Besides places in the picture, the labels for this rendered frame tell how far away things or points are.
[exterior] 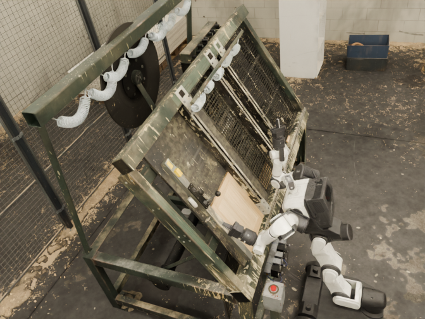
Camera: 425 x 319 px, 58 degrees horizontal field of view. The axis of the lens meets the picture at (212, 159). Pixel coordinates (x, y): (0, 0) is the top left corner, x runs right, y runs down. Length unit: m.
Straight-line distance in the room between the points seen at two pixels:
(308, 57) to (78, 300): 4.62
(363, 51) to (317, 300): 4.20
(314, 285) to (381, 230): 1.04
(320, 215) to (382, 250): 1.57
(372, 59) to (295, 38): 1.26
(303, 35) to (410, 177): 2.67
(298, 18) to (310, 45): 0.45
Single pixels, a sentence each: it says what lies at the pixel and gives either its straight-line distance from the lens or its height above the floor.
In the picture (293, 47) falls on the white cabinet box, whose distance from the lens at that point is 6.26.
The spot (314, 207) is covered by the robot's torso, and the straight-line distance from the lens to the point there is 2.49.
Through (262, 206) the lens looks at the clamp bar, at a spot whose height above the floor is 0.99.
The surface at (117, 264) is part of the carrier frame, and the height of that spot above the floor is 0.79.
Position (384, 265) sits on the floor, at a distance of 3.93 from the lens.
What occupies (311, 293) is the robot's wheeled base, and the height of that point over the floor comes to 0.19.
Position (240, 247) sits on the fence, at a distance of 2.69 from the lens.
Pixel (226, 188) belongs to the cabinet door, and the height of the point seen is 1.27.
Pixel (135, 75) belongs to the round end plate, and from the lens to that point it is 3.00.
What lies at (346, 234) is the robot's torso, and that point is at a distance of 2.72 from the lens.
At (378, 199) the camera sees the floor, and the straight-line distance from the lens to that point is 4.45.
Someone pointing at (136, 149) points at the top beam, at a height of 1.94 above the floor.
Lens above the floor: 3.18
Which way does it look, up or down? 40 degrees down
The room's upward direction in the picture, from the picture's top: 10 degrees counter-clockwise
